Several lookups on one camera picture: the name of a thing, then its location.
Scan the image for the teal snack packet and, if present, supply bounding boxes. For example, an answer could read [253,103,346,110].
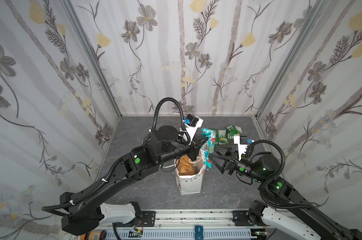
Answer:
[200,128,216,169]

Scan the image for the brown snack packet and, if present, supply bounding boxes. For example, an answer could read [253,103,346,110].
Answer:
[177,156,198,176]

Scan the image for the green yellow snack packet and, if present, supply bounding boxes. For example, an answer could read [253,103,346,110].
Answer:
[226,125,242,139]

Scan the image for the cartoon animal paper bag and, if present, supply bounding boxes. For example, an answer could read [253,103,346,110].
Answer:
[175,153,206,196]

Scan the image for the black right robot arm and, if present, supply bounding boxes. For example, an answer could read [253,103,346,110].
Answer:
[209,140,362,240]

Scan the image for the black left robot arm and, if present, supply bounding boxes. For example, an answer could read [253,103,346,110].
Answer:
[42,97,207,236]

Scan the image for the brown bottle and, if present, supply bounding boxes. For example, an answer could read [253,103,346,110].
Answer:
[74,230,107,240]

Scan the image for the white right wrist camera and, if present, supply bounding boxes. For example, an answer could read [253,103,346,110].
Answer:
[233,135,255,159]

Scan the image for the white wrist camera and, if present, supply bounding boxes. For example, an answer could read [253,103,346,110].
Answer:
[180,114,203,145]
[233,135,255,159]

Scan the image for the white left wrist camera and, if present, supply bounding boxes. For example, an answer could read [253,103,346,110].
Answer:
[180,114,203,145]

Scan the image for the blue clip on rail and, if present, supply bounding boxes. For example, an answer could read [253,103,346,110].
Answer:
[194,226,204,240]

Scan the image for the aluminium rail base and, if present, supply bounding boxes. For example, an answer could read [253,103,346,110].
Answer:
[69,209,289,240]

